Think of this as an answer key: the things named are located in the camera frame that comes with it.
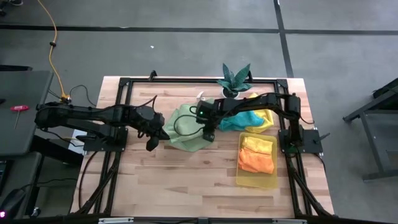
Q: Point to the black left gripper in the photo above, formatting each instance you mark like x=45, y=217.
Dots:
x=152, y=121

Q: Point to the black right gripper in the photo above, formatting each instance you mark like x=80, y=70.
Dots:
x=208, y=112

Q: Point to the light green microfiber towel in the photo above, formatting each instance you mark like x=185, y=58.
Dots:
x=183, y=141

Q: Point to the yellow microfiber towel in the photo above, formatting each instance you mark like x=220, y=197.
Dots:
x=264, y=116
x=258, y=144

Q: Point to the orange microfiber towel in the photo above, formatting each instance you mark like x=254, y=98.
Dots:
x=256, y=161

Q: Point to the yellow translucent plastic bin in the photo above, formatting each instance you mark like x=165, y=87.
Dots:
x=255, y=181

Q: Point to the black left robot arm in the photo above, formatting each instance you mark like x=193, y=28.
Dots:
x=77, y=113

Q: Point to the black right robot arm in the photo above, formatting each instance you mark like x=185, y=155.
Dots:
x=264, y=101

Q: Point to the teal microfiber towel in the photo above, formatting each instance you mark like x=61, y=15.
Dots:
x=245, y=119

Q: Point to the white plant pot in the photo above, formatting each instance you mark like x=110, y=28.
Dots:
x=224, y=94

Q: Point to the green snake plant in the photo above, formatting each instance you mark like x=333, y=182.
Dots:
x=233, y=81

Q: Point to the white box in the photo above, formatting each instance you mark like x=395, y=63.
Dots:
x=74, y=143

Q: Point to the grey side table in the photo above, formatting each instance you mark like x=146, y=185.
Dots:
x=28, y=137

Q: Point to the grey metal stand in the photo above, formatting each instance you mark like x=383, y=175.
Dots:
x=373, y=137

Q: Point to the black aluminium frame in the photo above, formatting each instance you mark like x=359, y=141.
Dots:
x=143, y=80

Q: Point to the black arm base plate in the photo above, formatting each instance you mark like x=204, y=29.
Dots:
x=99, y=146
x=311, y=143

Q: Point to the silver bracket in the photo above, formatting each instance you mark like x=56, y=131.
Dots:
x=115, y=220
x=289, y=221

